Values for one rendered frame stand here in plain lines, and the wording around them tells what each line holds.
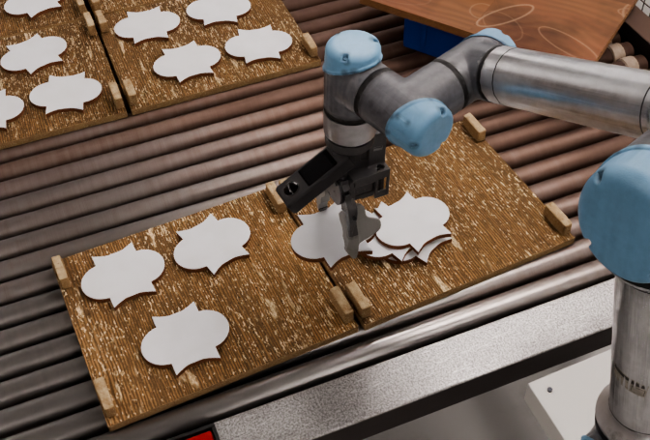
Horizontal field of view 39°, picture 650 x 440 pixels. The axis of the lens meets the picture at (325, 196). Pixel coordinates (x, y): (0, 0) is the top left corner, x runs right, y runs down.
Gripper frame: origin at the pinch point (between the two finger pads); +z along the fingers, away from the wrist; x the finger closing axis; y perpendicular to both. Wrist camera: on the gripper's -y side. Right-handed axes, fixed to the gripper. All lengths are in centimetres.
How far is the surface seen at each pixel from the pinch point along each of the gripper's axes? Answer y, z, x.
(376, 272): 7.5, 12.0, -1.2
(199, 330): -23.3, 12.0, 0.1
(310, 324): -6.8, 12.5, -6.0
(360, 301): 1.3, 9.6, -7.2
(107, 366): -38.2, 13.5, 0.6
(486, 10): 55, 0, 42
